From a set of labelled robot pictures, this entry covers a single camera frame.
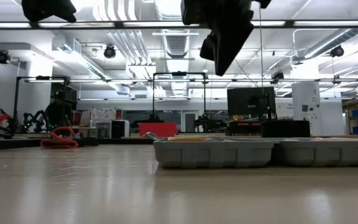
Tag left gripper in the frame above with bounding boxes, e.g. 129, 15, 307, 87
21, 0, 78, 24

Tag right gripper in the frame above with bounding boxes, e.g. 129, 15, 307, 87
199, 0, 255, 77

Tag yellow tape measure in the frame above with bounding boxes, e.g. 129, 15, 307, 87
167, 136, 214, 142

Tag black monitor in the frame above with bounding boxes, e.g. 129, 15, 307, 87
227, 86, 277, 121

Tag red plastic bin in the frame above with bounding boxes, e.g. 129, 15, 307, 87
138, 121, 179, 138

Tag white pillar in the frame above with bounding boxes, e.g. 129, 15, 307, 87
291, 82, 321, 136

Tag person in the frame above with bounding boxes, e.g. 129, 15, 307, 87
44, 90, 73, 130

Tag background robot green lights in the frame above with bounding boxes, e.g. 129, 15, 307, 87
20, 109, 51, 134

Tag black work glove red cuff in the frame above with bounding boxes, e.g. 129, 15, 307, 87
40, 126, 80, 149

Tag silver ventilation duct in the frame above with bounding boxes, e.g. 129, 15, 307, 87
153, 0, 198, 60

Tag thin hanging black cable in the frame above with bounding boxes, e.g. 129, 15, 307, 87
257, 6, 264, 94

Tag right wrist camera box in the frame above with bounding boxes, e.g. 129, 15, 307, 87
180, 0, 213, 26

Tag black ceiling camera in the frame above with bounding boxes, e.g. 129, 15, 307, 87
0, 49, 12, 65
103, 44, 117, 60
330, 45, 345, 58
270, 71, 285, 85

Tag black duct tape roll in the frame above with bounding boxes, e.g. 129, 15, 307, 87
261, 120, 311, 139

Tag black aluminium rig frame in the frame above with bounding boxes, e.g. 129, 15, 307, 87
0, 135, 358, 152

